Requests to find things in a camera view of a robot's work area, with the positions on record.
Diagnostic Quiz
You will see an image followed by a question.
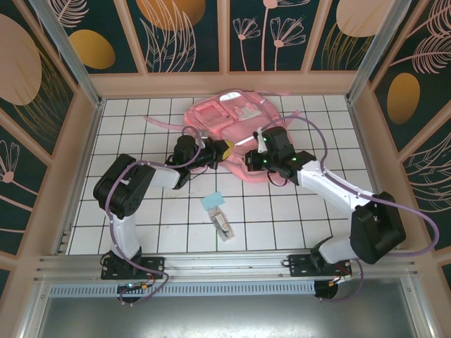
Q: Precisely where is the pink student backpack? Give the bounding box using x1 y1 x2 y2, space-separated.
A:
142 89 302 187

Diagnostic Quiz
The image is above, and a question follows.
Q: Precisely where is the small clear bag of trinkets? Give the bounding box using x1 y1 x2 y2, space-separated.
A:
206 207 235 244

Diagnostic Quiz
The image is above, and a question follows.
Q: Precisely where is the light blue card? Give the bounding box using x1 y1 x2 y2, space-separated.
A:
199 192 226 211

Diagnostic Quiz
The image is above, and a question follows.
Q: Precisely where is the grey sheet metal panel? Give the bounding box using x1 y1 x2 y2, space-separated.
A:
20 295 434 338

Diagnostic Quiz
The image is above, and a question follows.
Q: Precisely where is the aluminium side rail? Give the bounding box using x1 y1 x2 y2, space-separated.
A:
54 100 105 255
347 98 402 251

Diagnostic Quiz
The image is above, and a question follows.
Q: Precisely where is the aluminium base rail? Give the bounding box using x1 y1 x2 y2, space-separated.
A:
35 249 419 280

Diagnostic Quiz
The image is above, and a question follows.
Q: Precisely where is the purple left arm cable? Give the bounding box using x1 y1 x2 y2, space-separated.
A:
107 127 207 306

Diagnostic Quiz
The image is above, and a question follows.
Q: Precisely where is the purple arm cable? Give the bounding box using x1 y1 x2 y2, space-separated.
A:
259 115 440 303
107 127 207 306

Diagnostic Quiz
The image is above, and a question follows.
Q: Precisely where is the grey slotted cable duct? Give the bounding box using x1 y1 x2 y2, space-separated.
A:
49 281 318 297

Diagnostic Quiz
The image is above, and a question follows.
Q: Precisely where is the aluminium corner post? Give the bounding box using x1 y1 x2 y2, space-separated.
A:
347 0 406 103
30 0 105 108

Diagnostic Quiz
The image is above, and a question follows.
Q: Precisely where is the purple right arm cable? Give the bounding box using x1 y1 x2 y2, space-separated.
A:
259 115 440 303

